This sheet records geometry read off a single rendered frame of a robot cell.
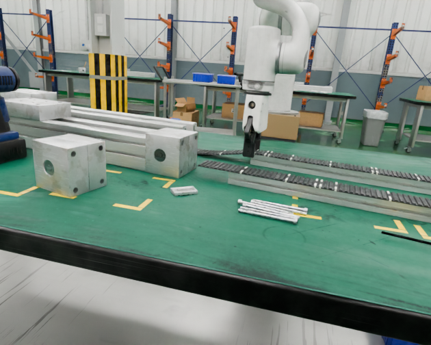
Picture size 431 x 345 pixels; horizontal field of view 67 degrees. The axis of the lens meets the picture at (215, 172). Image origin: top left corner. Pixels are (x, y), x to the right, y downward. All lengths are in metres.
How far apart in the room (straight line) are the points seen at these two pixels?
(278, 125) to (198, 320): 0.78
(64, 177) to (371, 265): 0.53
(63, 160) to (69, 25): 9.97
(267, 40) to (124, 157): 0.45
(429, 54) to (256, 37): 8.11
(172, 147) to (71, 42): 9.86
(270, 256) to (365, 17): 8.28
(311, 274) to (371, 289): 0.07
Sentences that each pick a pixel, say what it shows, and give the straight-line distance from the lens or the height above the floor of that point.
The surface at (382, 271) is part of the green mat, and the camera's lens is 0.52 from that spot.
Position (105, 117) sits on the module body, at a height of 0.86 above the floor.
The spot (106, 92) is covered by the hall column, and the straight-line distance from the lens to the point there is 4.15.
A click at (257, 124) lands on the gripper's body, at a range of 0.87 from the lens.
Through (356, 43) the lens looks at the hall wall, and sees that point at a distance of 8.57.
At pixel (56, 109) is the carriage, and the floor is 0.89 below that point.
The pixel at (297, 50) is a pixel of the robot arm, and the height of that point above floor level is 1.08.
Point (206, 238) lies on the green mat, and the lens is 0.51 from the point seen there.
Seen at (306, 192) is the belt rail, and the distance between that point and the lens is 0.72.
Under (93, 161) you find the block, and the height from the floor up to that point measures 0.84.
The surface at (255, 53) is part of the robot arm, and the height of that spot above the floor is 1.07.
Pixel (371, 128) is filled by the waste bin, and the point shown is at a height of 0.29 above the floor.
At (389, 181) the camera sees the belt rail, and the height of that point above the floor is 0.79.
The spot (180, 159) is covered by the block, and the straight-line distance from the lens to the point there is 0.75.
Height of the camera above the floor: 1.03
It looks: 18 degrees down
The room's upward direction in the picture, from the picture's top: 4 degrees clockwise
